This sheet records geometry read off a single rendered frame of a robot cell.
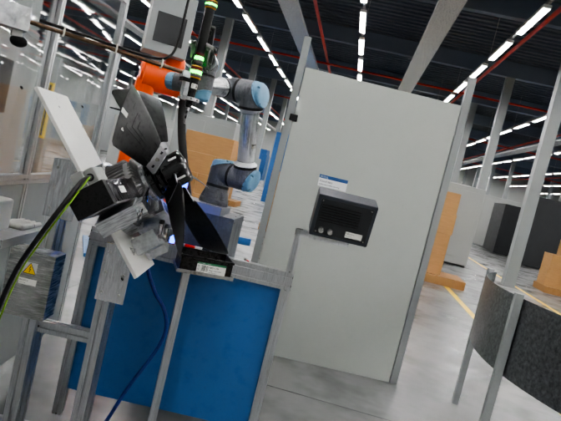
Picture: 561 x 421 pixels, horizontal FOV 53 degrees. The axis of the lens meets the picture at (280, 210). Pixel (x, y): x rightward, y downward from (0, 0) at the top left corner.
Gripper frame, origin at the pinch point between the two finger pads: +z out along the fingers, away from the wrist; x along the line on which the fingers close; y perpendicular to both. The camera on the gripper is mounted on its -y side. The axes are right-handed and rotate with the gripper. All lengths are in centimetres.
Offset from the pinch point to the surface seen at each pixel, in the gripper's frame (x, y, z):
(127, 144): 9, 41, 31
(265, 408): -63, 166, -92
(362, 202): -76, 43, -34
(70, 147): 29, 46, 22
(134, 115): 9.7, 31.8, 28.6
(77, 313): 33, 120, -38
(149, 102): 14.6, 24.6, -6.4
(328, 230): -65, 58, -34
